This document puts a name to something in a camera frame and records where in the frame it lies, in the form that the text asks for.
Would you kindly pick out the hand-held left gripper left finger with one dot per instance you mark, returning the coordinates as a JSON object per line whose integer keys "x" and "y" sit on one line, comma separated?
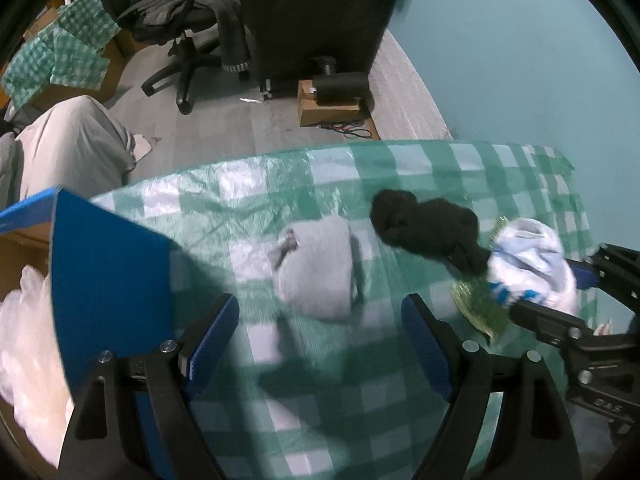
{"x": 215, "y": 340}

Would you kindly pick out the small wooden box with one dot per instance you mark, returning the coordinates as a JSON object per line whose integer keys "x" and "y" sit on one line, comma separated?
{"x": 320, "y": 112}

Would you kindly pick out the blue cardboard box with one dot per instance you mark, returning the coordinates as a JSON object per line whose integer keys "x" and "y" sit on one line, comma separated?
{"x": 110, "y": 280}

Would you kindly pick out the person's right hand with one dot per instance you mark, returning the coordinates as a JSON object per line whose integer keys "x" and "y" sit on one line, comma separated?
{"x": 603, "y": 330}

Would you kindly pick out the dark grey jacket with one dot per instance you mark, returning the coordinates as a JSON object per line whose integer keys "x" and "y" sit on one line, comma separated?
{"x": 165, "y": 10}

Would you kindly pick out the black sock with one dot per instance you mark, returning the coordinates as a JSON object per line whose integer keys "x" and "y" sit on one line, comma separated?
{"x": 435, "y": 230}

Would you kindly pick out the person's grey trouser leg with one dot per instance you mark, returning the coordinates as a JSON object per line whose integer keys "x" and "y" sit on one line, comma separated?
{"x": 75, "y": 145}

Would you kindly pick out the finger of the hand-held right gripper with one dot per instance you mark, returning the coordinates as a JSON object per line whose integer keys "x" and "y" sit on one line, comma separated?
{"x": 545, "y": 317}
{"x": 585, "y": 275}

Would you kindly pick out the brown cardboard box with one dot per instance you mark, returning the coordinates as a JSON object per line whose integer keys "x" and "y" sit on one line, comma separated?
{"x": 112, "y": 62}

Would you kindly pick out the clear plastic bag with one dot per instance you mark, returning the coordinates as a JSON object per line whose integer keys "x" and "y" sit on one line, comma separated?
{"x": 30, "y": 360}

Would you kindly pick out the black fabric wardrobe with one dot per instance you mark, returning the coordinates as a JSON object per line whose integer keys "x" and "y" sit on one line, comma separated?
{"x": 310, "y": 10}

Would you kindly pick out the blue and white striped sock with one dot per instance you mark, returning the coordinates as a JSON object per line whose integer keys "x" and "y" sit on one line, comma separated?
{"x": 530, "y": 260}

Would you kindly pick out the black office chair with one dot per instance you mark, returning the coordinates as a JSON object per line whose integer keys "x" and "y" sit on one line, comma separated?
{"x": 187, "y": 65}

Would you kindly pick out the black cylindrical roller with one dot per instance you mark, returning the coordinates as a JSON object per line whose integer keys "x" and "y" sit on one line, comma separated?
{"x": 340, "y": 85}

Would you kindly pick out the green checked tablecloth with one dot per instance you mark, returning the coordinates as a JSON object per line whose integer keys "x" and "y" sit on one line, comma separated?
{"x": 400, "y": 170}

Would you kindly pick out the green checked cloth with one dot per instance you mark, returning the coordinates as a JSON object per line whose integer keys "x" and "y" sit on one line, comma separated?
{"x": 65, "y": 45}

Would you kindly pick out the grey long sock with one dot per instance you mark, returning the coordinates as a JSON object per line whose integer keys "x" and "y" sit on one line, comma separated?
{"x": 320, "y": 275}

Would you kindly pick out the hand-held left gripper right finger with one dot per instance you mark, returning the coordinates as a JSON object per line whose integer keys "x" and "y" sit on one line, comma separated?
{"x": 425, "y": 350}

